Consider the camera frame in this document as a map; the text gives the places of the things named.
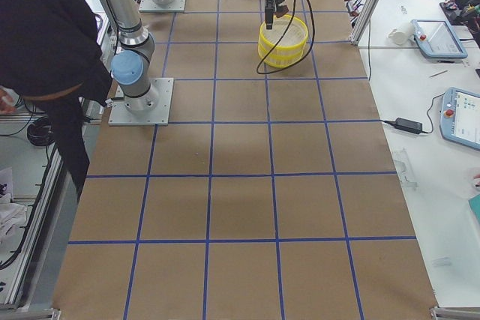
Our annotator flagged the white paper cup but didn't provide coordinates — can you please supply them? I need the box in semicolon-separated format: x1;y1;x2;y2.
388;22;415;46

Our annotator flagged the person in black clothing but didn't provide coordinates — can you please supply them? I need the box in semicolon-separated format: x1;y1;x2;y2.
1;0;113;193

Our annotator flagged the blue teach pendant far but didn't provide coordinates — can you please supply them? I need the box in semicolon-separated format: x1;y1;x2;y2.
411;19;468;62

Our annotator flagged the yellow steamer layer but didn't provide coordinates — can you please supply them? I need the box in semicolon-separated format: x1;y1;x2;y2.
258;15;308;50
257;44;304;68

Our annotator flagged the blue teach pendant near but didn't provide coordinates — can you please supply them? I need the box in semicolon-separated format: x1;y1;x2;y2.
439;87;479;150

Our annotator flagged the blue teach pendant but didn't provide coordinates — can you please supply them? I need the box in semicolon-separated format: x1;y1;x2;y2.
439;87;479;150
411;19;468;62

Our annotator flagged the black power adapter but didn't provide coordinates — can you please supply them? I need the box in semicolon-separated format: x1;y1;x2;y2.
394;118;423;134

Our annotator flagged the brown chocolate bun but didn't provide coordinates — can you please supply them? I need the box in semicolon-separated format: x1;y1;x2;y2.
274;5;289;18

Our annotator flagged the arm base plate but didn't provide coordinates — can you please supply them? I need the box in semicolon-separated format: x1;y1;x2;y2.
139;0;186;13
108;78;174;126

